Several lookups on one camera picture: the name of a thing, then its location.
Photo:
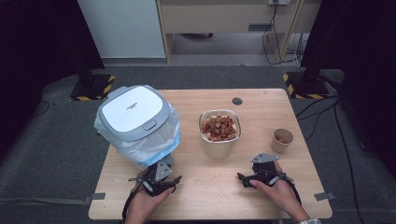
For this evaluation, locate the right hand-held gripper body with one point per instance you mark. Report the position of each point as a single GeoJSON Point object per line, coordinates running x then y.
{"type": "Point", "coordinates": [264, 169]}

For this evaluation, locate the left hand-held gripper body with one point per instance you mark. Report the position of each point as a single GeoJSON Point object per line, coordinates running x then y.
{"type": "Point", "coordinates": [162, 171]}

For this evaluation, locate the white pedal trash can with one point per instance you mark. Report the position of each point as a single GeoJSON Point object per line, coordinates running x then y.
{"type": "Point", "coordinates": [130, 110]}

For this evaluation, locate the person's right hand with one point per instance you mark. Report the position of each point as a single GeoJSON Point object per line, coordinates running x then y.
{"type": "Point", "coordinates": [280, 194]}

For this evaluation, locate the person's left hand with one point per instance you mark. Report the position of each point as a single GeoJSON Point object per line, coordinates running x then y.
{"type": "Point", "coordinates": [141, 205]}

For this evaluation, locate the scattered small crumbs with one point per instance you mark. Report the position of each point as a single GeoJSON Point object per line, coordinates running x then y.
{"type": "Point", "coordinates": [221, 188]}

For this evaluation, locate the brown paper cup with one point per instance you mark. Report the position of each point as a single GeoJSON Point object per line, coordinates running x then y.
{"type": "Point", "coordinates": [278, 146]}

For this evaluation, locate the translucent plastic trash bag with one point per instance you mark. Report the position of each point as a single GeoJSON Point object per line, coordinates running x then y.
{"type": "Point", "coordinates": [155, 144]}

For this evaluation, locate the clear glass container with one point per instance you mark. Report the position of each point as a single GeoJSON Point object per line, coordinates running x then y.
{"type": "Point", "coordinates": [218, 149]}

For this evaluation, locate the pile of reddish snack rings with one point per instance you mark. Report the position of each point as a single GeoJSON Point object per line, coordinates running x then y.
{"type": "Point", "coordinates": [219, 127]}

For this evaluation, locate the gray tape strip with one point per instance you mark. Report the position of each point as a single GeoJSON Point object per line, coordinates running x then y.
{"type": "Point", "coordinates": [324, 196]}
{"type": "Point", "coordinates": [95, 197]}

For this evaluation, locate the white wristband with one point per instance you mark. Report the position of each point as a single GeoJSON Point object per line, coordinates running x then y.
{"type": "Point", "coordinates": [309, 221]}

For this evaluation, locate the gray round table grommet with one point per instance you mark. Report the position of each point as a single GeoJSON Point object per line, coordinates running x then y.
{"type": "Point", "coordinates": [237, 101]}

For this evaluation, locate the black stand with striped base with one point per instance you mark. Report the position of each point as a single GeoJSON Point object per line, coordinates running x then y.
{"type": "Point", "coordinates": [308, 87]}
{"type": "Point", "coordinates": [93, 87]}

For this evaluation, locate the white panel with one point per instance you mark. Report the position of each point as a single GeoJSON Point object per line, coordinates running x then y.
{"type": "Point", "coordinates": [121, 28]}

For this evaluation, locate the black curtain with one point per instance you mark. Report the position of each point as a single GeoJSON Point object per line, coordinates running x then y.
{"type": "Point", "coordinates": [34, 46]}
{"type": "Point", "coordinates": [361, 46]}

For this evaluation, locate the light wooden cabinet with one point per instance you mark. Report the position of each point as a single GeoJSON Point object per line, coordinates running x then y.
{"type": "Point", "coordinates": [218, 18]}

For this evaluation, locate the white power strip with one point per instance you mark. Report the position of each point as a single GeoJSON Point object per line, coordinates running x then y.
{"type": "Point", "coordinates": [279, 2]}

